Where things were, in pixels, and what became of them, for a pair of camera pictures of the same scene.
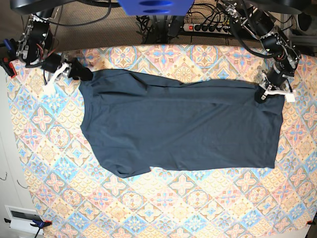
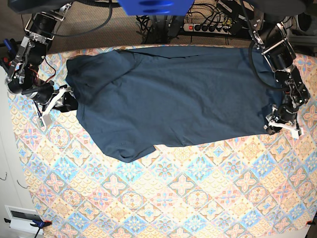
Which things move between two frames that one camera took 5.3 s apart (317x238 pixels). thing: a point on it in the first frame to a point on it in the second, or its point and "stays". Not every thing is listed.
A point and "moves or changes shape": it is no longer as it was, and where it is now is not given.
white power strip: [207, 28] stays
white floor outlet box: [22, 218] stays
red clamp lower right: [310, 222] stays
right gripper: [276, 79] to [285, 116]
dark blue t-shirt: [139, 121] moves or changes shape
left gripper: [55, 63] to [45, 94]
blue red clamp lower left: [39, 224] stays
